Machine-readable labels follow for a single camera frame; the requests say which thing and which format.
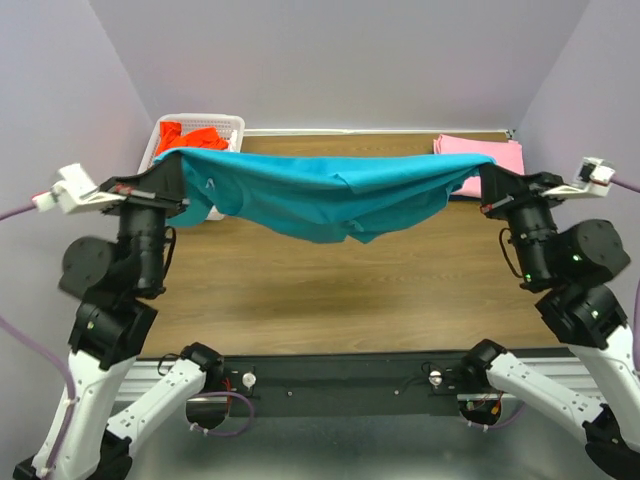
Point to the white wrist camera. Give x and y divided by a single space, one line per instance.
593 180
74 192

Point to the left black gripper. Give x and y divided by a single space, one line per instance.
163 179

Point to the white t shirt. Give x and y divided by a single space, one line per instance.
233 142

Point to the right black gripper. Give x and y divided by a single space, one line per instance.
501 188

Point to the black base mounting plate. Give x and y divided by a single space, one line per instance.
369 384

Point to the white plastic laundry basket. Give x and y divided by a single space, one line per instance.
214 179

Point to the aluminium frame rail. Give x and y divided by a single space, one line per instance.
568 371

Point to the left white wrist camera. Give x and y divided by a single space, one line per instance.
74 192

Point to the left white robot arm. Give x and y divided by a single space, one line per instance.
114 283

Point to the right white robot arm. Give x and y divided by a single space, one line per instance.
570 270

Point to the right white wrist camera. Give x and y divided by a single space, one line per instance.
593 180

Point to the teal polo shirt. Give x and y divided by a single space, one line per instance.
328 199

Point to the folded pink t shirt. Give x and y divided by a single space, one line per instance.
461 158

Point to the orange t shirt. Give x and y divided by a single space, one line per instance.
171 136

